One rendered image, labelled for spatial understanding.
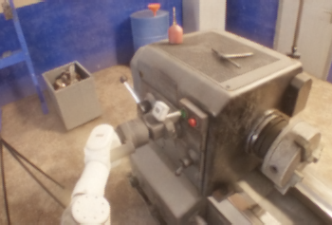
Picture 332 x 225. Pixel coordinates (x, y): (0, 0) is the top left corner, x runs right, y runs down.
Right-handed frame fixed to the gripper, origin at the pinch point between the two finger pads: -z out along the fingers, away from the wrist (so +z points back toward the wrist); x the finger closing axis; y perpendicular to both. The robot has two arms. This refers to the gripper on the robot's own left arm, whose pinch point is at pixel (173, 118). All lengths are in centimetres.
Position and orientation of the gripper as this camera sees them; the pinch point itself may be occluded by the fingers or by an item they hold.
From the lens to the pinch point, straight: 79.0
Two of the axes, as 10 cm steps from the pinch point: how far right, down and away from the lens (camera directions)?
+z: -8.5, 3.5, -3.9
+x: 5.2, 4.8, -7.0
